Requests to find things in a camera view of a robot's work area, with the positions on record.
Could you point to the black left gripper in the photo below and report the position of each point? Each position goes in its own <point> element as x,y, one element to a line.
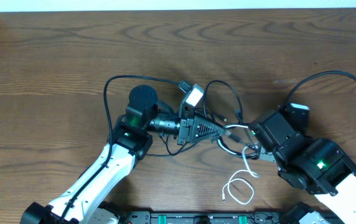
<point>184,130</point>

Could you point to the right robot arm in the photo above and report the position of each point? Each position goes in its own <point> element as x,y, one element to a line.
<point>317,165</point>

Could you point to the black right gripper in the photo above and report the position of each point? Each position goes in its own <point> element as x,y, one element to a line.
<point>266,156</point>

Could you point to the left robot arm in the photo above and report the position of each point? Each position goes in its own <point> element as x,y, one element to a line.
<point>129,143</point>

